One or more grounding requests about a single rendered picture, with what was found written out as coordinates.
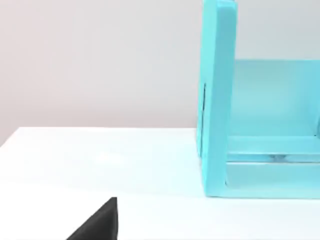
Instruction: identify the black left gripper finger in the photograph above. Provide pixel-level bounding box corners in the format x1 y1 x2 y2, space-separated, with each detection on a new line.
65 196 119 240

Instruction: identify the light blue rack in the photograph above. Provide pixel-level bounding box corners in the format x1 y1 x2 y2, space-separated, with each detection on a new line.
195 0 320 200

